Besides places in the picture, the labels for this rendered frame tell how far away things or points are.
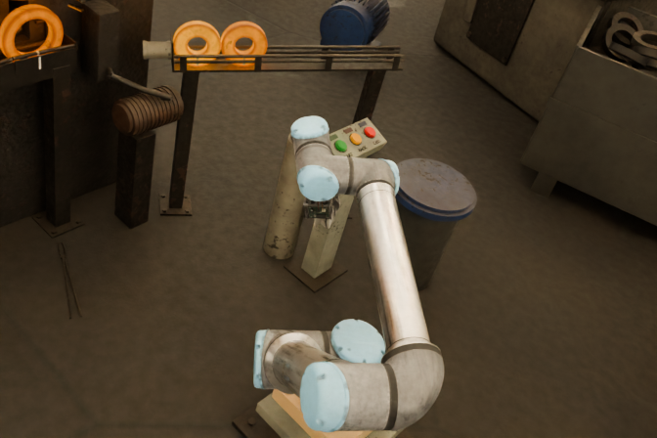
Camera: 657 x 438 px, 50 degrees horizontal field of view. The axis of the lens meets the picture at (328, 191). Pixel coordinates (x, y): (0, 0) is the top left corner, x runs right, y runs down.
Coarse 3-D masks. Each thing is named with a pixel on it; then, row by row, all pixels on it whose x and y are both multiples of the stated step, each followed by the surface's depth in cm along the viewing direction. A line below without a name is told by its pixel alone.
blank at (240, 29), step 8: (232, 24) 229; (240, 24) 228; (248, 24) 228; (256, 24) 231; (224, 32) 230; (232, 32) 228; (240, 32) 229; (248, 32) 229; (256, 32) 230; (224, 40) 229; (232, 40) 230; (256, 40) 232; (264, 40) 233; (224, 48) 231; (232, 48) 232; (256, 48) 234; (264, 48) 234; (240, 64) 236; (248, 64) 237
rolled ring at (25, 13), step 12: (12, 12) 194; (24, 12) 194; (36, 12) 197; (48, 12) 200; (12, 24) 194; (48, 24) 204; (60, 24) 205; (0, 36) 195; (12, 36) 196; (48, 36) 207; (60, 36) 207; (0, 48) 198; (12, 48) 198; (48, 48) 207
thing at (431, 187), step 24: (408, 168) 251; (432, 168) 254; (408, 192) 240; (432, 192) 243; (456, 192) 246; (408, 216) 244; (432, 216) 236; (456, 216) 238; (408, 240) 248; (432, 240) 247; (432, 264) 257
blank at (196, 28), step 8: (184, 24) 225; (192, 24) 224; (200, 24) 224; (208, 24) 226; (176, 32) 225; (184, 32) 224; (192, 32) 225; (200, 32) 226; (208, 32) 226; (216, 32) 227; (176, 40) 225; (184, 40) 226; (208, 40) 228; (216, 40) 229; (176, 48) 227; (184, 48) 228; (208, 48) 230; (216, 48) 230; (192, 64) 232; (200, 64) 233
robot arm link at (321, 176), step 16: (304, 144) 165; (320, 144) 165; (304, 160) 161; (320, 160) 160; (336, 160) 161; (304, 176) 158; (320, 176) 157; (336, 176) 160; (304, 192) 160; (320, 192) 160; (336, 192) 161
